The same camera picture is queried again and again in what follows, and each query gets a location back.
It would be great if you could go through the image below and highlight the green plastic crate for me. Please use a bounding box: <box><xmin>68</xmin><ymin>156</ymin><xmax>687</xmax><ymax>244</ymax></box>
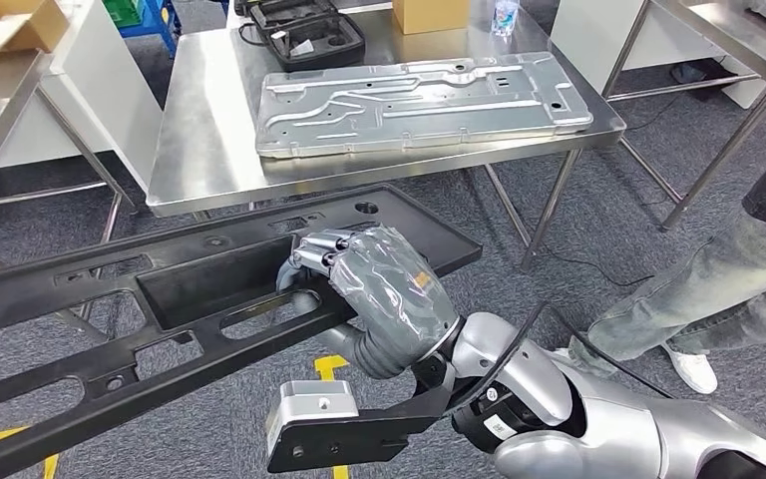
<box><xmin>100</xmin><ymin>0</ymin><xmax>149</xmax><ymax>29</ymax></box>

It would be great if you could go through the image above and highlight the open cardboard box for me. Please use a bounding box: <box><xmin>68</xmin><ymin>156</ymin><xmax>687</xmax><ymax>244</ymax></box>
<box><xmin>0</xmin><ymin>0</ymin><xmax>72</xmax><ymax>59</ymax></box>

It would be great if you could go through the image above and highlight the black camera bracket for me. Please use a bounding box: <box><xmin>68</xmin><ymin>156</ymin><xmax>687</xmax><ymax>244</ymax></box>
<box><xmin>265</xmin><ymin>359</ymin><xmax>490</xmax><ymax>475</ymax></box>

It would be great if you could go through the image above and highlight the black plastic panel part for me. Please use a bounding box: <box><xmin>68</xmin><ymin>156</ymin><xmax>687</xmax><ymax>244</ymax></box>
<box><xmin>0</xmin><ymin>184</ymin><xmax>485</xmax><ymax>479</ymax></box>

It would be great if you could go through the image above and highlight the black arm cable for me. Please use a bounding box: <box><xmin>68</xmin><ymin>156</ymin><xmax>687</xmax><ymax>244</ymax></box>
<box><xmin>447</xmin><ymin>300</ymin><xmax>675</xmax><ymax>416</ymax></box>

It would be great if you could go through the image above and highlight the closed cardboard box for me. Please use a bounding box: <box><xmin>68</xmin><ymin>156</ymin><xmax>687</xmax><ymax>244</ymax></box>
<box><xmin>392</xmin><ymin>0</ymin><xmax>472</xmax><ymax>36</ymax></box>

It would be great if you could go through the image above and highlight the blue metal cart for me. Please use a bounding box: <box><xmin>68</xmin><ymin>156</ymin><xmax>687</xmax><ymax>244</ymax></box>
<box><xmin>117</xmin><ymin>0</ymin><xmax>185</xmax><ymax>60</ymax></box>

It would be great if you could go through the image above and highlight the white cabinet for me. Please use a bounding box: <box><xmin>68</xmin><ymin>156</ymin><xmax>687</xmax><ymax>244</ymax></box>
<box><xmin>0</xmin><ymin>0</ymin><xmax>165</xmax><ymax>195</ymax></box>
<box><xmin>549</xmin><ymin>0</ymin><xmax>766</xmax><ymax>112</ymax></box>

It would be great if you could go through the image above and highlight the clear water bottle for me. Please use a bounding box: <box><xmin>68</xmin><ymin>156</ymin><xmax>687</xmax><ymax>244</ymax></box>
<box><xmin>491</xmin><ymin>0</ymin><xmax>522</xmax><ymax>38</ymax></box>

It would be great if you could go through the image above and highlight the yellow floor tape square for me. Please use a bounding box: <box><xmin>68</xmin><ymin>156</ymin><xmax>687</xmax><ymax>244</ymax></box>
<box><xmin>313</xmin><ymin>354</ymin><xmax>352</xmax><ymax>479</ymax></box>
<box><xmin>0</xmin><ymin>424</ymin><xmax>61</xmax><ymax>479</ymax></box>

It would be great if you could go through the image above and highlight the stainless steel workbench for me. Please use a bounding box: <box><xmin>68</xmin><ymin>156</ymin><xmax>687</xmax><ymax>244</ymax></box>
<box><xmin>146</xmin><ymin>0</ymin><xmax>628</xmax><ymax>273</ymax></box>

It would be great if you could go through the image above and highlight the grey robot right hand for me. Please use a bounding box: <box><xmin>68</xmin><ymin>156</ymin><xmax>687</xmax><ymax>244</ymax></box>
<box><xmin>275</xmin><ymin>223</ymin><xmax>462</xmax><ymax>369</ymax></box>

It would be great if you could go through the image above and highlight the person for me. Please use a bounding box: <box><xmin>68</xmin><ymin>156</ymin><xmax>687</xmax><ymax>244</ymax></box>
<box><xmin>567</xmin><ymin>127</ymin><xmax>766</xmax><ymax>396</ymax></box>

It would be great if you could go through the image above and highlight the open black tool case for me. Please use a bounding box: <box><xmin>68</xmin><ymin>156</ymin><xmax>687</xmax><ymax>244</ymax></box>
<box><xmin>232</xmin><ymin>0</ymin><xmax>368</xmax><ymax>73</ymax></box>

